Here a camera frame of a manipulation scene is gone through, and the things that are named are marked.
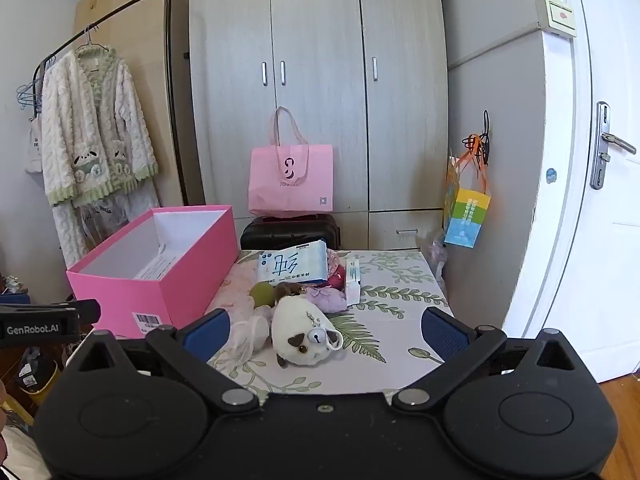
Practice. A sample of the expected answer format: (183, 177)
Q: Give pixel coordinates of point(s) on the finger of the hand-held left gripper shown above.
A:
(85, 311)

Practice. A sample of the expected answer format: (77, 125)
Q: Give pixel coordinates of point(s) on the pink cardboard box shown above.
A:
(150, 295)

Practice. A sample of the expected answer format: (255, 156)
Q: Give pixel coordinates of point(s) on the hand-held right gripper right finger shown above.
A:
(442, 334)

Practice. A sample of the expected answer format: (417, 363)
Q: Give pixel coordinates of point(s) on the green ball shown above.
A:
(260, 294)

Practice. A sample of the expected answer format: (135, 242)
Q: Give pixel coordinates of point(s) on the pink tote bag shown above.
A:
(290, 190)

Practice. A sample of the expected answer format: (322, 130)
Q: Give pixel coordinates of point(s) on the blue white wet wipes pack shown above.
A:
(290, 265)

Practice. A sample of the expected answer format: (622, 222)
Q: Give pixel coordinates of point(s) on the clear plastic bag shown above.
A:
(437, 255)

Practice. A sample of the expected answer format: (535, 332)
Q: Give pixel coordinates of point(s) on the round blue door sticker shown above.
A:
(551, 176)

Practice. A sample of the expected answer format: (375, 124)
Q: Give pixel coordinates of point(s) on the cream fleece robe green trim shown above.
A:
(100, 125)

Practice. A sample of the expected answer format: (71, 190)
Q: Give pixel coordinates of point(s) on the purple plush toy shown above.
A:
(330, 300)

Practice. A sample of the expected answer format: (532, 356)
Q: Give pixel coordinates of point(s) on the black wall hook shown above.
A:
(485, 125)

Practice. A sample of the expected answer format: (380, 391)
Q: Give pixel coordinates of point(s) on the small brown plush toy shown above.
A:
(286, 290)

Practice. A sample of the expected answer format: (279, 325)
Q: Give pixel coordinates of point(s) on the white door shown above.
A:
(575, 260)

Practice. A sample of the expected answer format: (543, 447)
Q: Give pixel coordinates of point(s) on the black metal clothes rack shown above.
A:
(174, 110)

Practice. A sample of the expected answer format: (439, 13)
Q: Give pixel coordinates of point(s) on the colourful paper gift bag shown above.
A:
(467, 215)

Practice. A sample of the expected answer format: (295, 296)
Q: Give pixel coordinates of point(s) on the white cloth bag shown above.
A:
(34, 152)

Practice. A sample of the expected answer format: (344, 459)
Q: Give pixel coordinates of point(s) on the pink floral pouch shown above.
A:
(334, 258)

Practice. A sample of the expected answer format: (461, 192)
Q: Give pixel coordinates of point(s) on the black suitcase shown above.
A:
(280, 235)

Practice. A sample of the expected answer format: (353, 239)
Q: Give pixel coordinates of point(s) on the small white blue carton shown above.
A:
(353, 280)

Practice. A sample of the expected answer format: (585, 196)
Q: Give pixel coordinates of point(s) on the white paper sheet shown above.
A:
(157, 265)

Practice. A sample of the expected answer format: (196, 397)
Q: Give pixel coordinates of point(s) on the light wood wardrobe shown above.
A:
(320, 35)

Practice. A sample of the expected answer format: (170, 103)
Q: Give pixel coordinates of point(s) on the small red pouch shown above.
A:
(339, 276)

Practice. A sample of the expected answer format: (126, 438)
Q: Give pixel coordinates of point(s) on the beige wall switch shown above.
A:
(557, 15)

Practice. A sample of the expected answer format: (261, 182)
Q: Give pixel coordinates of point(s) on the floral table cloth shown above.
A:
(390, 320)

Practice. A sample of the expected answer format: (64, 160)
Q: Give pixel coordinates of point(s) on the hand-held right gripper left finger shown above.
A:
(207, 332)

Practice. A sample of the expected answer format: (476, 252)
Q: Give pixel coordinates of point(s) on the white plush toy brown ears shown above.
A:
(295, 325)

